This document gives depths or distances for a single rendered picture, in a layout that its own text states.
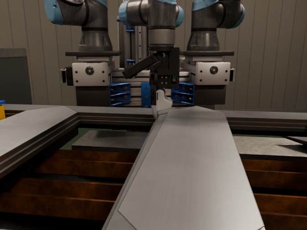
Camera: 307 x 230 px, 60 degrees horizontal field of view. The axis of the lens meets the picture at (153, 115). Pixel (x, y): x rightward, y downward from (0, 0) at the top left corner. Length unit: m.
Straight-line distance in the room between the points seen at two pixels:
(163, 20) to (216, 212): 0.52
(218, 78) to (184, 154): 0.64
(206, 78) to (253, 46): 3.22
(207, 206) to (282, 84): 4.24
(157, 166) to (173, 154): 0.06
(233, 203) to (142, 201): 0.12
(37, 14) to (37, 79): 0.88
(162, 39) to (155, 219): 0.51
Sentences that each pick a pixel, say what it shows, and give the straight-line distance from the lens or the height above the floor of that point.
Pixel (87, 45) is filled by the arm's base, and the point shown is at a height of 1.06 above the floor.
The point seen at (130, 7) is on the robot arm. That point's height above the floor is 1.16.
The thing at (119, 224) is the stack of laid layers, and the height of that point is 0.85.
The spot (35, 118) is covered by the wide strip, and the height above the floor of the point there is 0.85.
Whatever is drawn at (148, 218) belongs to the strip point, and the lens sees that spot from 0.35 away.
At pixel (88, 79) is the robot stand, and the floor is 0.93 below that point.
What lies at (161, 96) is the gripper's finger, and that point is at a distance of 0.76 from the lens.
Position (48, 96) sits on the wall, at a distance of 4.20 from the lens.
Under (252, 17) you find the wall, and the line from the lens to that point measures 4.31.
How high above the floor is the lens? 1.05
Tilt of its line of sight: 14 degrees down
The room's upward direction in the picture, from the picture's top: straight up
